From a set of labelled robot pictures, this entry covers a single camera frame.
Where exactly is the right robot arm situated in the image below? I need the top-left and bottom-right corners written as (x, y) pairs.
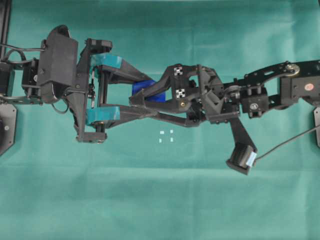
top-left (129, 60), bottom-right (320, 128)

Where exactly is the black right camera cable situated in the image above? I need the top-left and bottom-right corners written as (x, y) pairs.
top-left (254, 124), bottom-right (320, 161)

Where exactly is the green table cloth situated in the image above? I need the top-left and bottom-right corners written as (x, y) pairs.
top-left (0, 0), bottom-right (320, 240)

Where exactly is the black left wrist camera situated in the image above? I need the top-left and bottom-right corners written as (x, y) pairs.
top-left (36, 25), bottom-right (78, 104)

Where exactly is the blue block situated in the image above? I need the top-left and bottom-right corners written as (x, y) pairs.
top-left (131, 79), bottom-right (166, 103)

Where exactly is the black left camera cable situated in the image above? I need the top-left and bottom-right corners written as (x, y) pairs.
top-left (0, 43), bottom-right (47, 66)

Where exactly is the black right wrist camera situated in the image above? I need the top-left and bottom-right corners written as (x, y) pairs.
top-left (226, 118), bottom-right (258, 176)

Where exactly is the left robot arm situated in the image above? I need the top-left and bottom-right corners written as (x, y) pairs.
top-left (0, 33), bottom-right (204, 143)

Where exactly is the black camera cable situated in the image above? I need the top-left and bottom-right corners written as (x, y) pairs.
top-left (0, 43), bottom-right (47, 66)
top-left (254, 124), bottom-right (320, 161)

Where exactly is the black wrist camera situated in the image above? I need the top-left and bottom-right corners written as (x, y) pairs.
top-left (36, 25), bottom-right (78, 104)
top-left (226, 118), bottom-right (258, 176)

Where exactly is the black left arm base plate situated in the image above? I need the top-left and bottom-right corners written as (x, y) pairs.
top-left (0, 104), bottom-right (18, 155)

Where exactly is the black aluminium frame post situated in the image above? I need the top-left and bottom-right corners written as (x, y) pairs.
top-left (0, 0), bottom-right (12, 58)

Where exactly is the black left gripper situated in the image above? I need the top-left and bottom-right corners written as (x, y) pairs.
top-left (66, 38), bottom-right (200, 144)

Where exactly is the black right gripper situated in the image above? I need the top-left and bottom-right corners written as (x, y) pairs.
top-left (129, 65), bottom-right (242, 124)

